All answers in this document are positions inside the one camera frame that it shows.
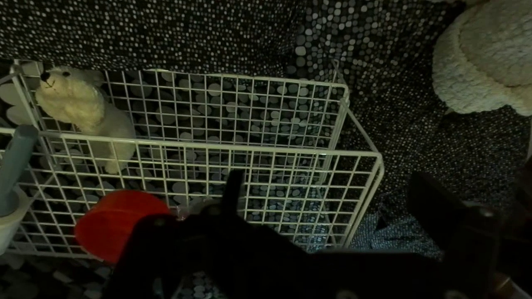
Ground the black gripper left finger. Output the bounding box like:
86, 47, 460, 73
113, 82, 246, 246
104, 213, 184, 299

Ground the white wire rack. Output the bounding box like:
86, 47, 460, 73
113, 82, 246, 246
0, 57, 385, 263

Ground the black speckled pillow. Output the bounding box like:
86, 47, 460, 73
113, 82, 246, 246
0, 0, 312, 73

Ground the white plush bear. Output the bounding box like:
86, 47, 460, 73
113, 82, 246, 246
31, 65, 138, 175

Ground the cable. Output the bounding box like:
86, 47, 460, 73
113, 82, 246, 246
164, 168, 334, 299

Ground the beige towel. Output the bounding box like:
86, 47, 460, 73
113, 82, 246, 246
430, 0, 532, 118

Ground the black white speckled blanket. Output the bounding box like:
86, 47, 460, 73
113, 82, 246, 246
297, 0, 532, 256

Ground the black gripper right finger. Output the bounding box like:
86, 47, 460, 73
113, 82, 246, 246
407, 170, 503, 268

